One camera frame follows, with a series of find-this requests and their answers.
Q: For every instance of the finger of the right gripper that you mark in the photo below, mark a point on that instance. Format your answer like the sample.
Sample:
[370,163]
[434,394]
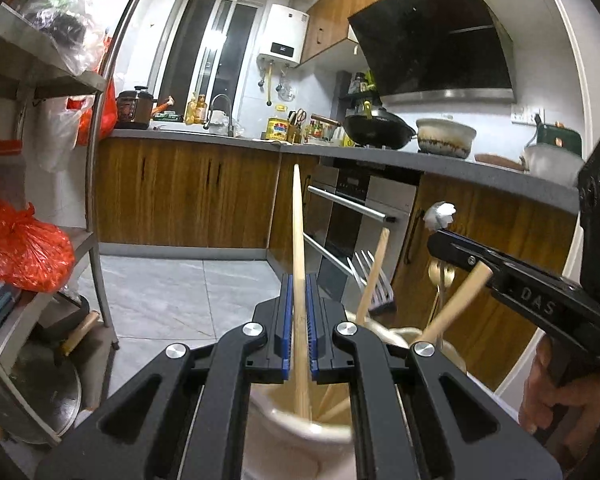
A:
[517,284]

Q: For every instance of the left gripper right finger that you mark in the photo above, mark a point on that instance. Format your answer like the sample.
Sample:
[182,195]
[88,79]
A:
[415,415]

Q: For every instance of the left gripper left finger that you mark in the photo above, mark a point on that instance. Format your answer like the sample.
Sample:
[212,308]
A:
[184,414]

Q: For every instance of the wooden chopstick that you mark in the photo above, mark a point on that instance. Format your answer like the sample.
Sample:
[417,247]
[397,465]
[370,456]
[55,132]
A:
[459,302]
[373,277]
[300,352]

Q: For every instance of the gold fork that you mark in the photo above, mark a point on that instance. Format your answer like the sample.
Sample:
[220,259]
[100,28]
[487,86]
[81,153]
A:
[442,277]

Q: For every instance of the wooden kitchen cabinets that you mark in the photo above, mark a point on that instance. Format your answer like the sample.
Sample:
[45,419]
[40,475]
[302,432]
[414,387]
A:
[185,194]

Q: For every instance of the kitchen faucet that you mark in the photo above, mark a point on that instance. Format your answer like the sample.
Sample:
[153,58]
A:
[220,114]

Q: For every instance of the person's right hand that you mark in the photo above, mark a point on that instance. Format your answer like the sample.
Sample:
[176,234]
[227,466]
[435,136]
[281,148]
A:
[541,395]

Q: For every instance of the white ceramic double utensil holder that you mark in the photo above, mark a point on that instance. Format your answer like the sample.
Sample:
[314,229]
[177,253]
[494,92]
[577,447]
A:
[282,445]

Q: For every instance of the white ceramic pot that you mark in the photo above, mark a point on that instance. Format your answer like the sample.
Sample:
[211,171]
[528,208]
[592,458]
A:
[444,137]

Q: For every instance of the black range hood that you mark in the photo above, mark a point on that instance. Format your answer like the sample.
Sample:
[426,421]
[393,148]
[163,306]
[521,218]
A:
[436,50]

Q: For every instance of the built-in oven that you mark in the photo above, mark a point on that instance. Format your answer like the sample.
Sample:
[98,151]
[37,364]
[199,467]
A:
[348,204]

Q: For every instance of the black wok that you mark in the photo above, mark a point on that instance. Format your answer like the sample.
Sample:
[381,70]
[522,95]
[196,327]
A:
[376,127]

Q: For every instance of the red plastic bag lower shelf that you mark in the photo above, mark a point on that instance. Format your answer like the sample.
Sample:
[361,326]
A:
[34,255]

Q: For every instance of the yellow oil bottle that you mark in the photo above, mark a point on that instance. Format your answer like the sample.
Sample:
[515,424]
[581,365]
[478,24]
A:
[277,129]

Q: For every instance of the dark rice cooker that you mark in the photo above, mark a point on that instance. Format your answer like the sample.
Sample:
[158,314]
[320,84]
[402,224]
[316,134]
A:
[134,108]

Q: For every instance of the white plastic bag hanging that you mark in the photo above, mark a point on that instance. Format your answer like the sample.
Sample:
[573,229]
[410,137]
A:
[55,139]

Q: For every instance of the white water heater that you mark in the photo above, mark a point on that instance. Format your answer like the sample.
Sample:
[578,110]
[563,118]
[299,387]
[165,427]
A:
[282,39]

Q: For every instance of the clear plastic bag on shelf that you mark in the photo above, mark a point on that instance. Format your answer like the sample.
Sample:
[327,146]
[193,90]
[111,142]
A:
[72,25]

